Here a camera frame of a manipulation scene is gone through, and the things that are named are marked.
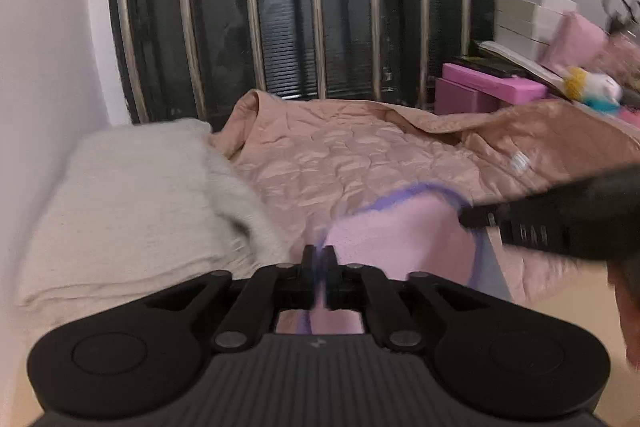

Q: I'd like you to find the folded beige knit blanket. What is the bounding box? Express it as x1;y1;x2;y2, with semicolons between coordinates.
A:
13;117;292;308

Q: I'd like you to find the pink quilted jacket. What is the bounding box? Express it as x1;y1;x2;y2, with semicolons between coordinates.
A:
209;88;640;308

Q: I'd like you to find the person's right hand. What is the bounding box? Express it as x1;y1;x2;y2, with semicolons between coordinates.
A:
608;262;640;369

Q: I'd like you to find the yellow white plush toy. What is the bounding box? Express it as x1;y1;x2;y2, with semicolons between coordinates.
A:
563;67;623;113

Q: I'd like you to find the pink blue purple-trimmed garment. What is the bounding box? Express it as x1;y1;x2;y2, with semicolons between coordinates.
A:
274;182;514;336

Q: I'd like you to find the pink pillow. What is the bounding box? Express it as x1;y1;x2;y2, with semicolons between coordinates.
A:
540;12;608;76

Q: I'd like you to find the stack of white boxes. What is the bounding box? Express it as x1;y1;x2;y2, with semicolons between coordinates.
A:
494;0;577;62

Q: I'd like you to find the pink box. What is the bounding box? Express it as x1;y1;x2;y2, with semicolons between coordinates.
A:
434;63;548;115

